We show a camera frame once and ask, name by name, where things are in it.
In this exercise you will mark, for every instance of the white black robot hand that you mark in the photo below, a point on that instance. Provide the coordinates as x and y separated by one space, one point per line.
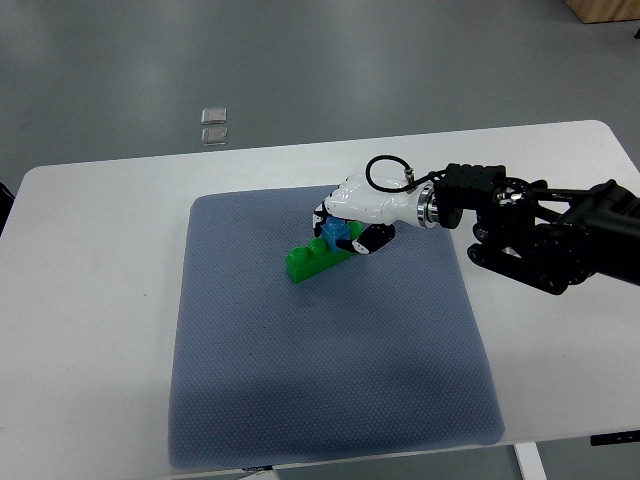
355 199

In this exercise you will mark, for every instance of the small blue block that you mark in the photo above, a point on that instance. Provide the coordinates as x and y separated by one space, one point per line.
334 230

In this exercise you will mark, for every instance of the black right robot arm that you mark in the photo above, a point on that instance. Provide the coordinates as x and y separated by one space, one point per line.
546 238

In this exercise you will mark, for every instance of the long green block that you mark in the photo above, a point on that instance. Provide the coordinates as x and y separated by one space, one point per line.
306 261

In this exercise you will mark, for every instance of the blue-grey textured mat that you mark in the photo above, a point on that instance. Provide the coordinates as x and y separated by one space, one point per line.
378 354

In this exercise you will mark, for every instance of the upper metal floor plate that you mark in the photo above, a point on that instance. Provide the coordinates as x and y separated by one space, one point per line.
213 115

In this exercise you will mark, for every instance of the wooden box corner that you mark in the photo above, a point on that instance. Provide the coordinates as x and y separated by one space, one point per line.
604 11

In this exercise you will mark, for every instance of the white table leg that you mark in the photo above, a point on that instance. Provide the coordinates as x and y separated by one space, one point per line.
529 461

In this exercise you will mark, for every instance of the black object at left edge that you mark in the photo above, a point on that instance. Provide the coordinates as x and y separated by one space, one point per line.
7 199

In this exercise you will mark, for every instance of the black table control panel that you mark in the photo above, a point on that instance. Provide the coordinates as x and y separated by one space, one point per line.
616 438

